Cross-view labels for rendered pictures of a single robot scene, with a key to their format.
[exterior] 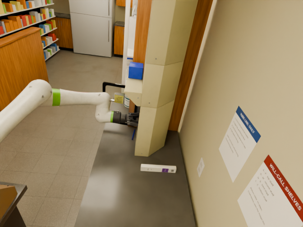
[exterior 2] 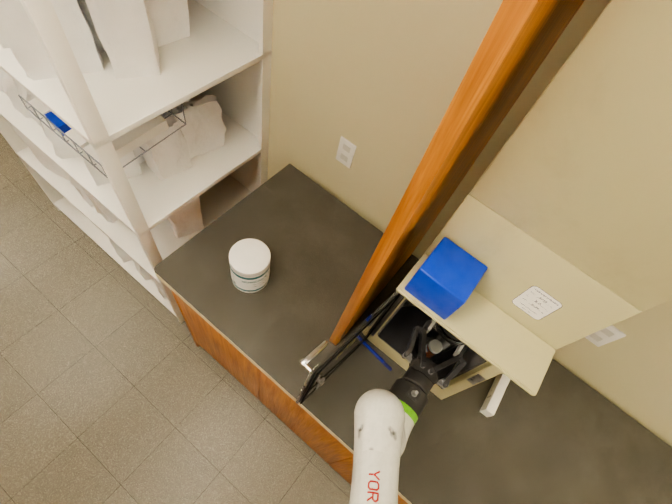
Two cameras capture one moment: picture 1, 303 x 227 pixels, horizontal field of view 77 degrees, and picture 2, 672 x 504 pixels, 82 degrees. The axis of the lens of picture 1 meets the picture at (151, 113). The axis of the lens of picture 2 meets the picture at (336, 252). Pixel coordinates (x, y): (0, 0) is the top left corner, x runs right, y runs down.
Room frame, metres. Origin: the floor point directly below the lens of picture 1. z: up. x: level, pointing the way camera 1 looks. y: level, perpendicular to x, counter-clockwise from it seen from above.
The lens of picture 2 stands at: (1.33, 0.63, 2.18)
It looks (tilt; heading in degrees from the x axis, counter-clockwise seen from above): 58 degrees down; 298
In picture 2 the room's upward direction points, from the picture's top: 19 degrees clockwise
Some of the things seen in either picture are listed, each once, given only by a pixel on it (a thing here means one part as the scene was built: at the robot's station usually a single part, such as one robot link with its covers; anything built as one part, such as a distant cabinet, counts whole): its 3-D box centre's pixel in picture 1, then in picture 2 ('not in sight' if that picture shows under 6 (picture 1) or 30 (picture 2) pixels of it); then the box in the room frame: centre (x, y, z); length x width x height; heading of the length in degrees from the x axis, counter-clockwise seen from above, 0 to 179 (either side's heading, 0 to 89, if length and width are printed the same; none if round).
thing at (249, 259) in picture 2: not in sight; (250, 266); (1.82, 0.25, 1.02); 0.13 x 0.13 x 0.15
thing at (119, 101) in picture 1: (120, 105); (345, 349); (1.40, 0.28, 1.19); 0.30 x 0.01 x 0.40; 89
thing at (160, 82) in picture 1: (156, 106); (472, 294); (1.26, -0.03, 1.33); 0.32 x 0.25 x 0.77; 6
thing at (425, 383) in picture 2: (126, 118); (421, 375); (1.21, 0.18, 1.20); 0.09 x 0.08 x 0.07; 97
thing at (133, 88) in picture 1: (134, 88); (464, 327); (1.24, 0.15, 1.46); 0.32 x 0.12 x 0.10; 6
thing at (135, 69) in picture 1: (135, 70); (444, 278); (1.34, 0.16, 1.56); 0.10 x 0.10 x 0.09; 6
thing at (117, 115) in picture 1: (117, 116); (407, 397); (1.20, 0.26, 1.21); 0.09 x 0.06 x 0.12; 7
